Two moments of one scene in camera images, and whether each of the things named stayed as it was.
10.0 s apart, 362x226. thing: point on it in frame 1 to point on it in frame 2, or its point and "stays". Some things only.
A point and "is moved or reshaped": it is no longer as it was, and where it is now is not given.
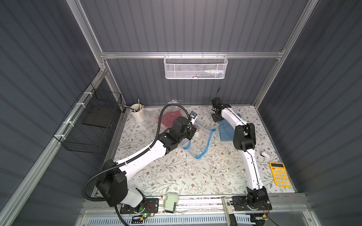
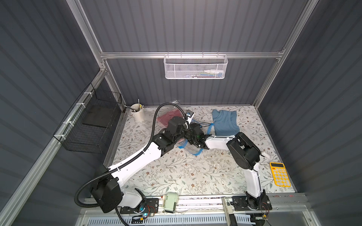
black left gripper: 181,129 stays
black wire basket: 84,128 stays
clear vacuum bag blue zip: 197,146 stays
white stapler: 265,155 stays
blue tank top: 226,132 is moved or reshaped
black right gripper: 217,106 to 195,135
